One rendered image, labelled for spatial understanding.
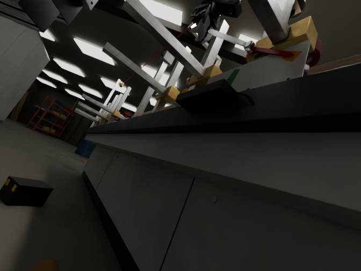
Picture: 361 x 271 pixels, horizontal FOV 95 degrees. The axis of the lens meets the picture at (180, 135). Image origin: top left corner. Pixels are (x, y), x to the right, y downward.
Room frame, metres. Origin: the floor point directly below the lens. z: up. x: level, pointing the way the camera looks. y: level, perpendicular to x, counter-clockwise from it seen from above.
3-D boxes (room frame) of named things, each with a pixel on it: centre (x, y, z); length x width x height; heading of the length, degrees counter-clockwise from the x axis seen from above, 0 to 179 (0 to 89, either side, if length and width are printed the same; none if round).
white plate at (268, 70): (0.34, -0.08, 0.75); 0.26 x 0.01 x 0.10; 32
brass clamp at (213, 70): (0.52, 0.00, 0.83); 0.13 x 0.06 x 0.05; 32
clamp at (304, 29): (0.31, -0.13, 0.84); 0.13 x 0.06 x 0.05; 32
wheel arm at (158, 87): (0.66, 0.21, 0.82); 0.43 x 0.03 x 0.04; 122
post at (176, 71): (0.75, 0.15, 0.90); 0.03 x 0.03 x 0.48; 32
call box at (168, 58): (0.97, 0.29, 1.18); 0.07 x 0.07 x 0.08; 32
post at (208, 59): (0.54, 0.02, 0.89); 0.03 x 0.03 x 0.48; 32
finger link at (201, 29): (0.46, 0.09, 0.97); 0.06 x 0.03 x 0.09; 52
